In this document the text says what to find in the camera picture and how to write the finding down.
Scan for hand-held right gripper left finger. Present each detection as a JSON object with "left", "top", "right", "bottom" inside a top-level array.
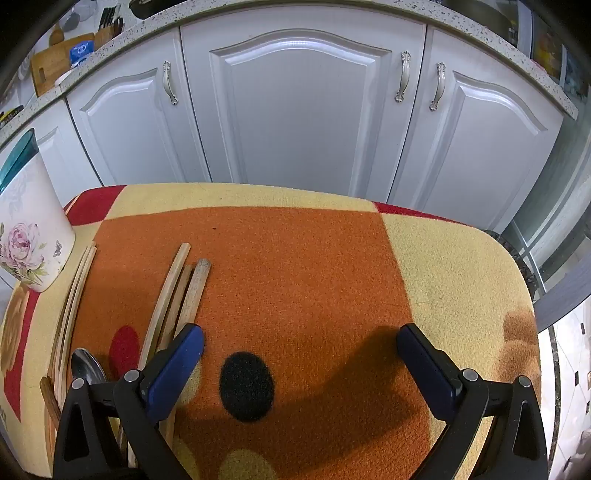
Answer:
[{"left": 54, "top": 323, "right": 206, "bottom": 480}]

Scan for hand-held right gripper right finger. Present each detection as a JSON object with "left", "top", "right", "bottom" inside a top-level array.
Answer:
[{"left": 396, "top": 323, "right": 550, "bottom": 480}]

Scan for wooden chopstick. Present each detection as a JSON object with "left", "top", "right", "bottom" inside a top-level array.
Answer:
[
  {"left": 157, "top": 264, "right": 195, "bottom": 354},
  {"left": 58, "top": 247, "right": 99, "bottom": 404},
  {"left": 139, "top": 242, "right": 191, "bottom": 370},
  {"left": 48, "top": 241, "right": 95, "bottom": 407},
  {"left": 173, "top": 258, "right": 213, "bottom": 335}
]

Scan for metal spoon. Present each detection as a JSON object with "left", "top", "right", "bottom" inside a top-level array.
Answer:
[{"left": 70, "top": 348, "right": 108, "bottom": 386}]

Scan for brown wooden utensil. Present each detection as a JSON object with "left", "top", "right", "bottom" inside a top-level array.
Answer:
[{"left": 41, "top": 376, "right": 62, "bottom": 418}]

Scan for floral ceramic utensil holder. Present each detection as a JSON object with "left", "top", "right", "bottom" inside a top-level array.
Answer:
[{"left": 0, "top": 128, "right": 77, "bottom": 294}]

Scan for patterned orange yellow table mat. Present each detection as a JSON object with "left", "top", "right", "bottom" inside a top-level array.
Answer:
[{"left": 0, "top": 182, "right": 542, "bottom": 480}]

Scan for white cabinet door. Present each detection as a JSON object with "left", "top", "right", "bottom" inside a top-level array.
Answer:
[
  {"left": 65, "top": 34, "right": 213, "bottom": 185},
  {"left": 388, "top": 30, "right": 566, "bottom": 227},
  {"left": 0, "top": 99, "right": 105, "bottom": 213},
  {"left": 179, "top": 21, "right": 428, "bottom": 199}
]

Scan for wooden cutting board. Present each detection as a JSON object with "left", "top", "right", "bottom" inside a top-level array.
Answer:
[{"left": 30, "top": 33, "right": 95, "bottom": 97}]

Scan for blue round packet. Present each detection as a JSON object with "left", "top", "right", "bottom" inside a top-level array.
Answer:
[{"left": 69, "top": 39, "right": 95, "bottom": 65}]

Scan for wooden knife block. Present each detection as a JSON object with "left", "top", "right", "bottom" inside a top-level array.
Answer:
[{"left": 93, "top": 7, "right": 124, "bottom": 49}]

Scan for black frying pan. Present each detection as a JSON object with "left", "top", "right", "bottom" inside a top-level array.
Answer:
[{"left": 128, "top": 0, "right": 185, "bottom": 20}]

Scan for white kitchen cabinets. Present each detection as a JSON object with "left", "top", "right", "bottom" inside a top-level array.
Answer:
[{"left": 0, "top": 0, "right": 580, "bottom": 139}]

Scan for metal cabinet handle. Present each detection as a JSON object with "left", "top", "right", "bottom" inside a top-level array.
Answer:
[
  {"left": 428, "top": 62, "right": 446, "bottom": 112},
  {"left": 163, "top": 61, "right": 178, "bottom": 106},
  {"left": 394, "top": 52, "right": 411, "bottom": 103}
]

